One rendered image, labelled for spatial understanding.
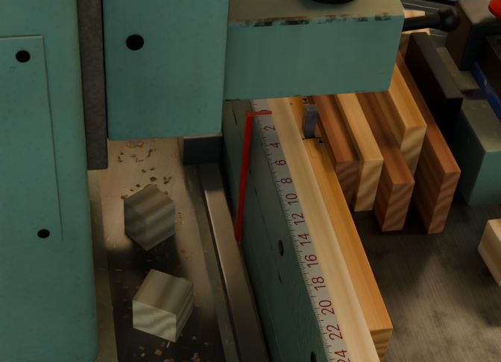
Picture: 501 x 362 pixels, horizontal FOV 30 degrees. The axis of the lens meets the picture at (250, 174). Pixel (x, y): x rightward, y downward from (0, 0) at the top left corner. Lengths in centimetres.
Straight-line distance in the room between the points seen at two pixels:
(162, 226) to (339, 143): 19
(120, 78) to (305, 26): 14
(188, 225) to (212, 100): 25
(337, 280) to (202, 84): 16
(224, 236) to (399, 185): 20
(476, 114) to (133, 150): 35
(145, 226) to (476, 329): 30
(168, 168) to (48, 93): 37
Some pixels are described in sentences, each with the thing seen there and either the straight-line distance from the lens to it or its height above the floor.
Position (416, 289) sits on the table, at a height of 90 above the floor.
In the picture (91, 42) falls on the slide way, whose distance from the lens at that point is 59.
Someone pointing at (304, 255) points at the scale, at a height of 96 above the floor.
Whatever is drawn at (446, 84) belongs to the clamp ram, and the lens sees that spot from 75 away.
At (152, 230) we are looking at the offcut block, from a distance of 83.
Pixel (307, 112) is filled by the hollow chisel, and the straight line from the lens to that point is 74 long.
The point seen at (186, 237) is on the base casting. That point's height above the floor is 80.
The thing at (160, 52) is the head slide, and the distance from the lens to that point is 60.
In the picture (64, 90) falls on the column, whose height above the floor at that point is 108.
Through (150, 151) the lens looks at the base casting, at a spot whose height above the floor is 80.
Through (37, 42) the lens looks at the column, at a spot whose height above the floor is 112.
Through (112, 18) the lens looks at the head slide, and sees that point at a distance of 59.
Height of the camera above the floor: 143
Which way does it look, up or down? 43 degrees down
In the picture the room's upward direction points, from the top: 6 degrees clockwise
